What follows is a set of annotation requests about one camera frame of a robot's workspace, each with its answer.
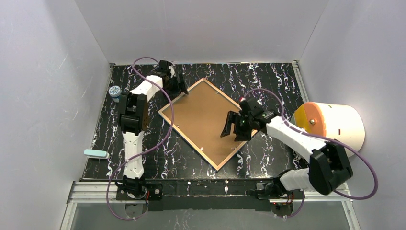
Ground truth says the blue wooden picture frame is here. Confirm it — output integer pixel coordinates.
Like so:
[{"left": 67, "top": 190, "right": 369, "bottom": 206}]
[{"left": 158, "top": 78, "right": 258, "bottom": 172}]

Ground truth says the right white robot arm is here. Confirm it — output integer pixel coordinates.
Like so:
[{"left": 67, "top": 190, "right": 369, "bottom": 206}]
[{"left": 220, "top": 99, "right": 353, "bottom": 197}]

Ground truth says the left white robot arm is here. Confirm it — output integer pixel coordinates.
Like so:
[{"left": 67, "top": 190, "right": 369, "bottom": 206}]
[{"left": 116, "top": 60, "right": 188, "bottom": 201}]

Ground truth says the small blue lidded jar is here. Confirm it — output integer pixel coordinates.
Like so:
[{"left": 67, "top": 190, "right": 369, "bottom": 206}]
[{"left": 108, "top": 85, "right": 122, "bottom": 103}]

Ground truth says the white cylinder with orange face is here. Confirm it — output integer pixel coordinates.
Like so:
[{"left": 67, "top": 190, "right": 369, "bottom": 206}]
[{"left": 290, "top": 102, "right": 365, "bottom": 151}]

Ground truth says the light blue eraser block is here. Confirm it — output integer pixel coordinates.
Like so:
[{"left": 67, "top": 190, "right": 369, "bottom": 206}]
[{"left": 84, "top": 149, "right": 109, "bottom": 159}]

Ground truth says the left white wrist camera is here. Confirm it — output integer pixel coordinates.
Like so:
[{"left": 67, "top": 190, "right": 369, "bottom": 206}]
[{"left": 168, "top": 65, "right": 175, "bottom": 78}]

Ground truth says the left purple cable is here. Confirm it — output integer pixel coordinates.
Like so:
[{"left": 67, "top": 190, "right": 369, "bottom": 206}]
[{"left": 106, "top": 57, "right": 175, "bottom": 221}]

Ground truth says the purple cable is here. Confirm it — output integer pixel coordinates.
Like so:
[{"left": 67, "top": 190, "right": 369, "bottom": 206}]
[
  {"left": 242, "top": 88, "right": 379, "bottom": 219},
  {"left": 106, "top": 57, "right": 175, "bottom": 221}
]

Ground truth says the aluminium rail base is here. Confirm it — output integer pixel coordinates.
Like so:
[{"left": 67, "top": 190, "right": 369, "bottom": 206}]
[{"left": 61, "top": 180, "right": 360, "bottom": 230}]

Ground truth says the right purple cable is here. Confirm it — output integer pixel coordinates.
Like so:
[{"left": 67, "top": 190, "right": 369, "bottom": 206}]
[{"left": 242, "top": 88, "right": 379, "bottom": 219}]

